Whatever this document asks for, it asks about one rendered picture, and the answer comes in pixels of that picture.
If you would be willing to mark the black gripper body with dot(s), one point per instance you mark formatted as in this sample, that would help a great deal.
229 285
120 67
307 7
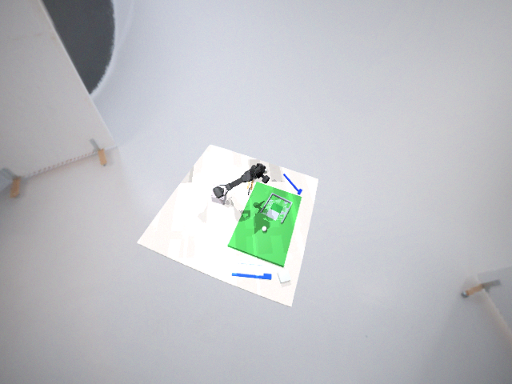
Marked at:
265 178

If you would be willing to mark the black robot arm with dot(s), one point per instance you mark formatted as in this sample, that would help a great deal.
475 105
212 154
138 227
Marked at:
246 177

